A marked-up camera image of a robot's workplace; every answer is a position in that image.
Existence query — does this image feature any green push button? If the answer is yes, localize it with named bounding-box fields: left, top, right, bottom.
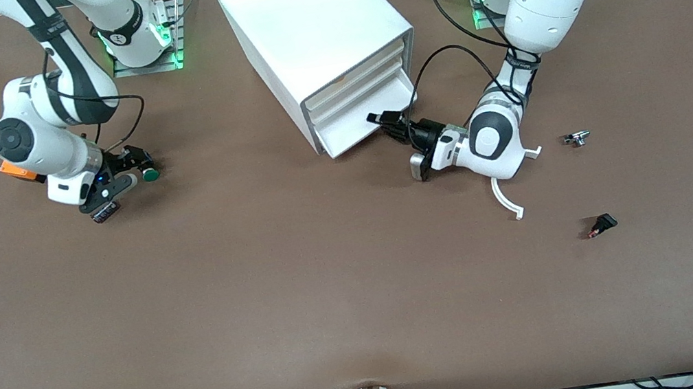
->
left=133, top=153, right=163, bottom=186

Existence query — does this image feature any white plastic drawer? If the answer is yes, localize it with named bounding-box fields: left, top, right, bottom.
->
left=307, top=65, right=428, bottom=162
left=295, top=37, right=418, bottom=113
left=301, top=56, right=411, bottom=126

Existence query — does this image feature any white drawer cabinet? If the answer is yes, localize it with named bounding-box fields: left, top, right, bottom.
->
left=216, top=0, right=433, bottom=170

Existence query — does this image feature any black cylindrical capacitor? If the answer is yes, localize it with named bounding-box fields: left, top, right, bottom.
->
left=91, top=201, right=124, bottom=225

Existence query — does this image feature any white curved plastic arc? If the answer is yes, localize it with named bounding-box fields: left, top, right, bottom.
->
left=486, top=146, right=554, bottom=225

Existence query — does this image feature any small metal fitting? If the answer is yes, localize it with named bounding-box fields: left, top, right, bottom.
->
left=561, top=129, right=593, bottom=150

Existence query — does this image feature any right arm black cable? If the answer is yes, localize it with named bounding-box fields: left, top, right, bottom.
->
left=40, top=33, right=153, bottom=164

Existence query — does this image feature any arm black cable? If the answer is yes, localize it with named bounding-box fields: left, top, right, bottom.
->
left=40, top=33, right=153, bottom=164
left=389, top=0, right=549, bottom=137

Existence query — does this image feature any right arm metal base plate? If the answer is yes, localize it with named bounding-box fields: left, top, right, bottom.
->
left=103, top=0, right=189, bottom=80

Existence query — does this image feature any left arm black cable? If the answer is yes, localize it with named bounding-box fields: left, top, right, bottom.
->
left=389, top=0, right=549, bottom=137

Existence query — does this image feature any black red-tipped switch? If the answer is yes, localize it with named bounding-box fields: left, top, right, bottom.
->
left=584, top=212, right=620, bottom=240

